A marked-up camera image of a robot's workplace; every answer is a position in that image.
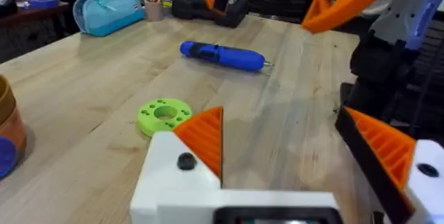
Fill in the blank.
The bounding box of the dark side table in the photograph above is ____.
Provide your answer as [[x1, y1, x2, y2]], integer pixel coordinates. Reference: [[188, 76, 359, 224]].
[[0, 1, 72, 64]]

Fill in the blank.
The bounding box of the blue tape roll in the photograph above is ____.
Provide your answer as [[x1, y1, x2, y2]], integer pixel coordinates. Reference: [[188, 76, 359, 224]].
[[28, 0, 60, 9]]

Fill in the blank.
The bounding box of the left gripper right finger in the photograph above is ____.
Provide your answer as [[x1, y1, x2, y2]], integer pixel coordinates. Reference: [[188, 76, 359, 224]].
[[334, 107, 444, 224]]

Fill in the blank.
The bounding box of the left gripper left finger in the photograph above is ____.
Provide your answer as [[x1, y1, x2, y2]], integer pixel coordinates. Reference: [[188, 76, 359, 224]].
[[130, 105, 224, 224]]

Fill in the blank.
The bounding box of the light blue zip bag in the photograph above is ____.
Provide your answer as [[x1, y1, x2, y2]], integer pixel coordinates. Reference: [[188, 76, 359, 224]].
[[72, 0, 146, 37]]

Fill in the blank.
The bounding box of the blue electric screwdriver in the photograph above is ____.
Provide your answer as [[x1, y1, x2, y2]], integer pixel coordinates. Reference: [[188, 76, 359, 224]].
[[179, 40, 273, 72]]

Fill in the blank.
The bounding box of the beige cup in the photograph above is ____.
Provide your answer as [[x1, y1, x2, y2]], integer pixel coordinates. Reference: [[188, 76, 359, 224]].
[[144, 0, 166, 22]]

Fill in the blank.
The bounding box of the green disc with holes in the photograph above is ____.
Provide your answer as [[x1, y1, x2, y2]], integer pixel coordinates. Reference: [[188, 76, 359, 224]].
[[135, 98, 194, 137]]

